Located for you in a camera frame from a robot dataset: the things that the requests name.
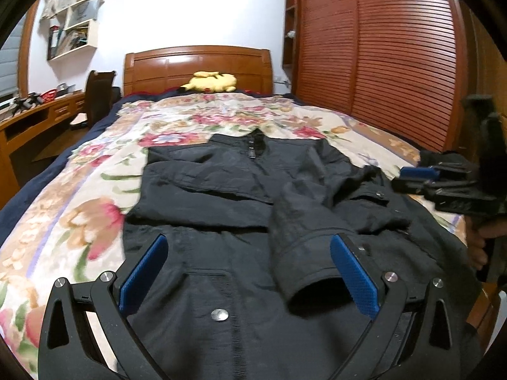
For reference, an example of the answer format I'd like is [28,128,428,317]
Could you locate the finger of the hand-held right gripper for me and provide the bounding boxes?
[400,166,441,180]
[392,180,436,194]

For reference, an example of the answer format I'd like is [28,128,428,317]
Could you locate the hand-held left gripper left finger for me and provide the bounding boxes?
[37,233,169,380]

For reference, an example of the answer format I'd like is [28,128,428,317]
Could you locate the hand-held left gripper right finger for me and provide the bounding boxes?
[330,233,460,380]

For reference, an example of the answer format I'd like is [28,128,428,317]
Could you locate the black jacket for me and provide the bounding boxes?
[123,129,482,380]

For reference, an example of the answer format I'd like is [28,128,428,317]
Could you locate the person's right hand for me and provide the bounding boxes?
[466,214,507,270]

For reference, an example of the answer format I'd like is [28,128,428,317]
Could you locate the floral blanket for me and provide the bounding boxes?
[0,93,472,380]

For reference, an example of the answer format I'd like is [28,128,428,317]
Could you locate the wooden bed footboard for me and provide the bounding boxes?
[465,277,504,341]

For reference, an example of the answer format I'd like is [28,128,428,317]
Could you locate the wooden louvered wardrobe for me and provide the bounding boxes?
[283,0,507,155]

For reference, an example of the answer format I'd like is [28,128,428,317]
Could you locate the dark wooden chair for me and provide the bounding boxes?
[69,70,117,129]

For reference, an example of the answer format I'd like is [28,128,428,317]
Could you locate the wooden desk cabinet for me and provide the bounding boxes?
[0,91,88,210]

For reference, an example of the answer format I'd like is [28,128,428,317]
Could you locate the yellow plush toy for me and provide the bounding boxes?
[177,70,238,94]

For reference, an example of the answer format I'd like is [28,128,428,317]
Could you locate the black tripod gadget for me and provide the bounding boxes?
[10,93,44,111]

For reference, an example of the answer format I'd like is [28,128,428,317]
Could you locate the wooden bed headboard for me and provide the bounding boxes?
[123,45,275,96]

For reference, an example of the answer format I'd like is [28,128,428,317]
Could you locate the black binders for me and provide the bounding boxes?
[48,26,66,60]

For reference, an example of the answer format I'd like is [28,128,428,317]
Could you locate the grey window blind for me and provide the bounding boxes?
[0,24,20,99]

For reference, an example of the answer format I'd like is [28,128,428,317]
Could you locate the grey paper bag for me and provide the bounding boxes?
[65,0,99,28]

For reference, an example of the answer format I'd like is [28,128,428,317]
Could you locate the white wall shelf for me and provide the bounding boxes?
[40,0,106,62]

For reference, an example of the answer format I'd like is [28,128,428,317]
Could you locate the wooden window frame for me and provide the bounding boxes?
[18,0,42,96]

